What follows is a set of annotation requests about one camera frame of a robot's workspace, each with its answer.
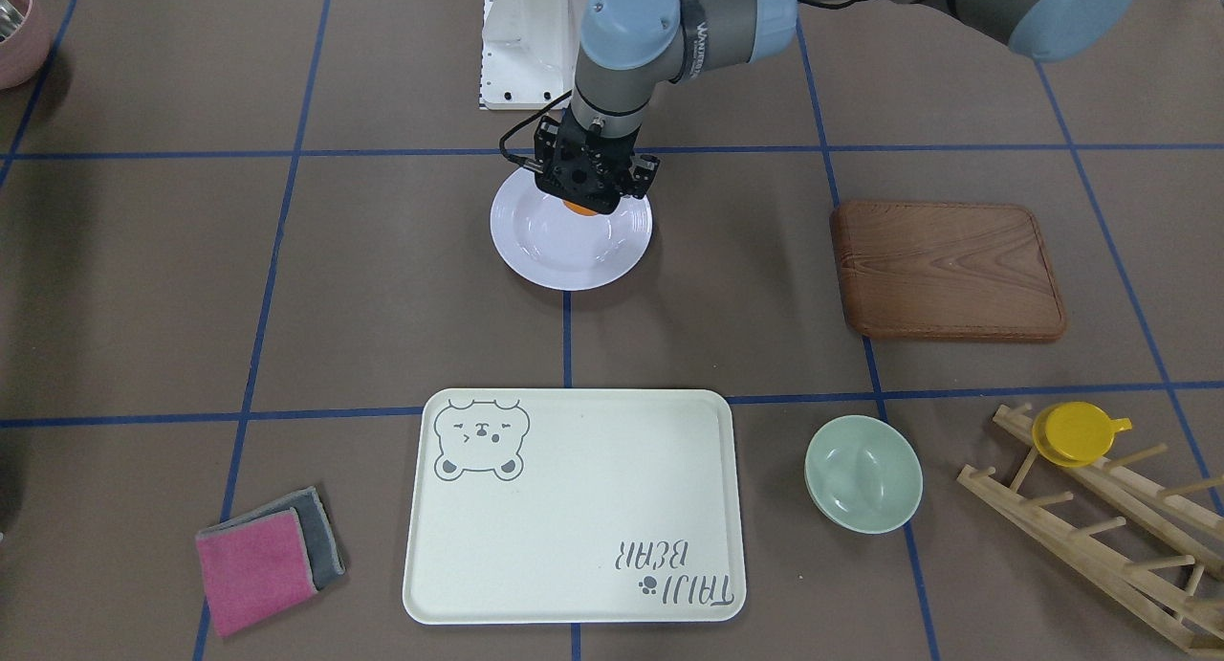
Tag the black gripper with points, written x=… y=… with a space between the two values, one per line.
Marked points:
x=644 y=170

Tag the orange fruit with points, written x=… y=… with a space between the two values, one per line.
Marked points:
x=579 y=209

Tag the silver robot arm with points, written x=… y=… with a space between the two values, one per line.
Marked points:
x=628 y=47

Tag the cream bear print tray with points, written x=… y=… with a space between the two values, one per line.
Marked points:
x=562 y=506

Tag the white round plate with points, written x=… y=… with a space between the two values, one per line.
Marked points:
x=554 y=247

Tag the brown wooden cutting board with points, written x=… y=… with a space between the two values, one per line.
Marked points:
x=946 y=272

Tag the green ceramic bowl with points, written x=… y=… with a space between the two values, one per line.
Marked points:
x=863 y=474

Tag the grey cleaning cloth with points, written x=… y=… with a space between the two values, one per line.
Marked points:
x=325 y=541

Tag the pink cleaning cloth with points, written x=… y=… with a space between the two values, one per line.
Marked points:
x=236 y=607

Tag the yellow cup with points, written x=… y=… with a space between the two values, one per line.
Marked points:
x=1076 y=434

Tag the pink bowl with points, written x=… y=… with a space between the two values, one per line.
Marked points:
x=27 y=41

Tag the wooden dish drying rack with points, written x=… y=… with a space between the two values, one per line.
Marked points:
x=1159 y=556

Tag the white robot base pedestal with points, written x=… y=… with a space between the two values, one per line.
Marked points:
x=530 y=52

